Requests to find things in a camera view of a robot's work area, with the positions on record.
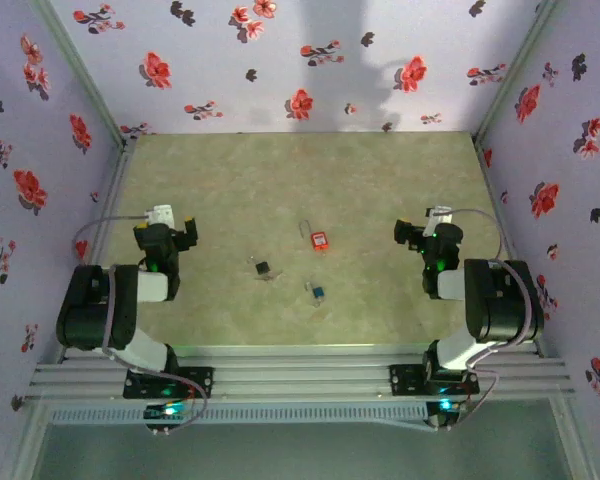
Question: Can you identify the red padlock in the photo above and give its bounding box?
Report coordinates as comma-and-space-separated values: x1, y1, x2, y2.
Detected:
298, 219, 330, 253

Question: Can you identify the right controller board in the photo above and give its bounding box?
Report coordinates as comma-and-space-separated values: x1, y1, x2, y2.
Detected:
426, 397, 469, 432

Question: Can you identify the controller board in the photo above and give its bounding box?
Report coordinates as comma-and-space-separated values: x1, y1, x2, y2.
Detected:
426, 397, 469, 432
143, 401, 189, 435

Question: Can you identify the left controller board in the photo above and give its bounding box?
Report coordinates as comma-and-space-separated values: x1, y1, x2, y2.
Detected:
143, 401, 189, 435

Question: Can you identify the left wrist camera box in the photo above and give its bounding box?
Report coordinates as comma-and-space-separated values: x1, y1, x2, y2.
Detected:
146, 203, 176, 226

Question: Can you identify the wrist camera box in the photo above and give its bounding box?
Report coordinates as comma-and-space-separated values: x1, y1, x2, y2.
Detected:
424, 204, 452, 226
146, 203, 176, 226

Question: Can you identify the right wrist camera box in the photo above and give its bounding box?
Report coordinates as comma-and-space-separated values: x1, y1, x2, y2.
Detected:
424, 204, 452, 226

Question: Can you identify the aluminium side rail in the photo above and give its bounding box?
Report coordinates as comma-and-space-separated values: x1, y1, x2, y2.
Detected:
57, 139, 136, 364
473, 139, 547, 357

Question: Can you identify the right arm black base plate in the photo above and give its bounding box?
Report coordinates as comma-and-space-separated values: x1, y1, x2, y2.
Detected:
388, 363, 481, 397

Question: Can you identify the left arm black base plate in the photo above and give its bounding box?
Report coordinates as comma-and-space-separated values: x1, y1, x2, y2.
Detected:
123, 366, 215, 400

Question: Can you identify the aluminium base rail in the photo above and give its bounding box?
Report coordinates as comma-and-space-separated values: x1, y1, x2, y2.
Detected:
27, 342, 576, 401

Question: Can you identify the aluminium corner post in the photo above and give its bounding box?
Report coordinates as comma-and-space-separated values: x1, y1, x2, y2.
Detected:
29, 0, 131, 151
472, 0, 564, 146

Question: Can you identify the grey slotted cable duct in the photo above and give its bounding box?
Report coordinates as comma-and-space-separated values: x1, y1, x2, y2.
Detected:
47, 402, 429, 426

